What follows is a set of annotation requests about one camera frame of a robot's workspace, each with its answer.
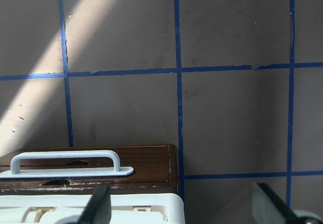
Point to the white plastic tray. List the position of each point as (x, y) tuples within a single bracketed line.
[(129, 208)]

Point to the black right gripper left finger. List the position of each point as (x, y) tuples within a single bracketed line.
[(98, 208)]

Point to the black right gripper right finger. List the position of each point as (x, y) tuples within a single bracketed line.
[(268, 207)]

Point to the white drawer handle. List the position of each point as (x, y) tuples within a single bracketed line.
[(15, 171)]

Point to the brown wooden drawer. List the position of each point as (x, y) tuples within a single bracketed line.
[(155, 171)]

